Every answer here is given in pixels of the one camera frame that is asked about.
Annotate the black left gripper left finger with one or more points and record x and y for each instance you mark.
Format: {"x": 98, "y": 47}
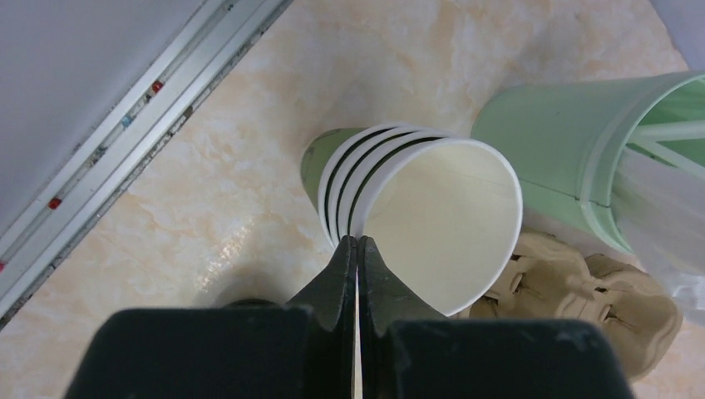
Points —
{"x": 300, "y": 349}

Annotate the stack of black lids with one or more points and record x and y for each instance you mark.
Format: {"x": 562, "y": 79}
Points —
{"x": 251, "y": 303}

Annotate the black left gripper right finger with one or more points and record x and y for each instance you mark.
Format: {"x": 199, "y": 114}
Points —
{"x": 409, "y": 350}

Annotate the stack of green paper cups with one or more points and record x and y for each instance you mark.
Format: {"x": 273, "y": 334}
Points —
{"x": 444, "y": 211}

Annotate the aluminium frame rail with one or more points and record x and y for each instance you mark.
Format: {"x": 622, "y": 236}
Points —
{"x": 175, "y": 83}

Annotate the green straw holder cup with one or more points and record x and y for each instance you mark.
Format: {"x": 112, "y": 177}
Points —
{"x": 565, "y": 140}

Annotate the brown cardboard cup carrier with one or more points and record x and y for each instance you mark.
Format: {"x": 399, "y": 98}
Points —
{"x": 548, "y": 278}

